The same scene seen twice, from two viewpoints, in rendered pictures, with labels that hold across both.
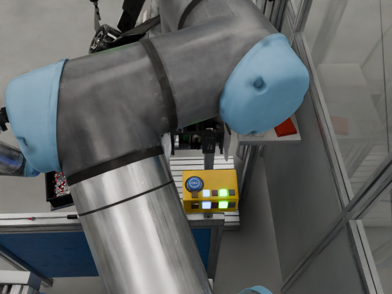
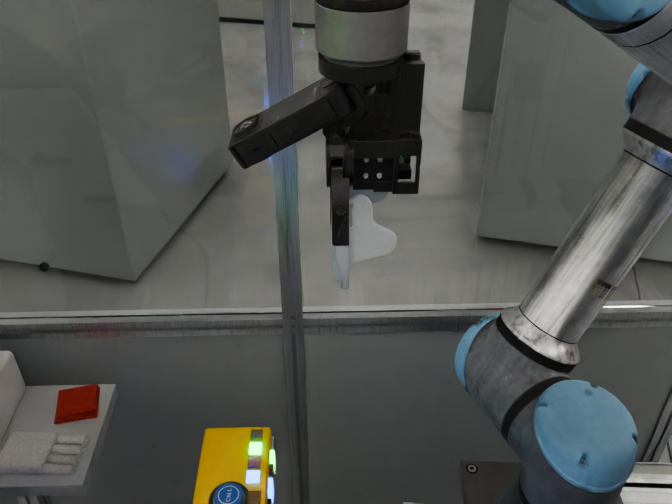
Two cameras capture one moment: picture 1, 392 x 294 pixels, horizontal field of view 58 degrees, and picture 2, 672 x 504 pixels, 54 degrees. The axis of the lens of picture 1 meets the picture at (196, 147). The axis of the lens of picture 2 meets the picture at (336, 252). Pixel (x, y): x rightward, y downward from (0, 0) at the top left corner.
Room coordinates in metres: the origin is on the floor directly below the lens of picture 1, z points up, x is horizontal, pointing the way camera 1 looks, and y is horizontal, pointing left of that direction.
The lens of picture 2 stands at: (0.34, 0.53, 1.86)
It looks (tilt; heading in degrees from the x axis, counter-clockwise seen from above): 35 degrees down; 270
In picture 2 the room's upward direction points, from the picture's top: straight up
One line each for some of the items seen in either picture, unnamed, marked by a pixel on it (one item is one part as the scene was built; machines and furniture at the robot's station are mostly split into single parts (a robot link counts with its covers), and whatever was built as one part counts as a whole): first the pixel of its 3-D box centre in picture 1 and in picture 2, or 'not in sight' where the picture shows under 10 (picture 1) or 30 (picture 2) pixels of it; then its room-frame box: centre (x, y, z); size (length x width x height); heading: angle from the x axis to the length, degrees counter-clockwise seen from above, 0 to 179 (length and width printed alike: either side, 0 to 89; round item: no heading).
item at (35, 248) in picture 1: (114, 254); not in sight; (0.48, 0.35, 0.45); 0.82 x 0.01 x 0.66; 92
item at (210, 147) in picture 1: (196, 106); (368, 121); (0.31, 0.00, 1.62); 0.09 x 0.08 x 0.12; 2
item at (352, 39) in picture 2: not in sight; (361, 27); (0.32, 0.00, 1.70); 0.08 x 0.08 x 0.05
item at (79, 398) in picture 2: (284, 126); (77, 402); (0.85, -0.35, 0.87); 0.08 x 0.08 x 0.02; 13
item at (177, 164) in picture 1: (184, 192); not in sight; (0.98, 0.07, 0.04); 0.62 x 0.46 x 0.08; 92
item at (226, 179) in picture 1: (209, 192); (235, 492); (0.49, -0.04, 1.02); 0.16 x 0.10 x 0.11; 92
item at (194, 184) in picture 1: (194, 184); (228, 497); (0.49, 0.00, 1.08); 0.04 x 0.04 x 0.02
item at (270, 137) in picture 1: (263, 107); (7, 437); (0.97, -0.28, 0.85); 0.36 x 0.24 x 0.03; 2
